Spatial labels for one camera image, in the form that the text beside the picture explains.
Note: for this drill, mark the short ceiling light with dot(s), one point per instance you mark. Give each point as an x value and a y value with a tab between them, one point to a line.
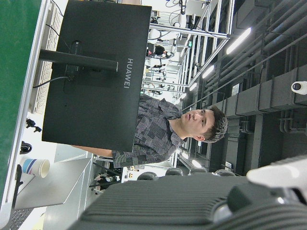
208	71

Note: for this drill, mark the person in patterned shirt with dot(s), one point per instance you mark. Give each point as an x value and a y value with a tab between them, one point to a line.
156	129

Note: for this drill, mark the white keyboard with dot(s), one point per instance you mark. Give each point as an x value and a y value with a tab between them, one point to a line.
41	95

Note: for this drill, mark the striped paper cup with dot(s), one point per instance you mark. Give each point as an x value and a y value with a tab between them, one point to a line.
36	167

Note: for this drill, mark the long ceiling light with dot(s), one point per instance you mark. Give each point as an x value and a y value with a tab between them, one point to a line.
238	40

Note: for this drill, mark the black computer monitor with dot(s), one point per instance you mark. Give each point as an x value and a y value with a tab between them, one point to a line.
96	107

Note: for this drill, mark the black monitor stand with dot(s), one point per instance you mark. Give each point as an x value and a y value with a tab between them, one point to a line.
79	60

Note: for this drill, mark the green conveyor belt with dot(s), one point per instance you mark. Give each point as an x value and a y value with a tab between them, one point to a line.
14	83

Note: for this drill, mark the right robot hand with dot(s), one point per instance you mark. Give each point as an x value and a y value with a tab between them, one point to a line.
168	206

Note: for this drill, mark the silver laptop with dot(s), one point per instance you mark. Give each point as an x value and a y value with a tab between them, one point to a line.
60	184

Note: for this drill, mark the white security camera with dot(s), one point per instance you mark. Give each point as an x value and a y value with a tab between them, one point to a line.
298	86

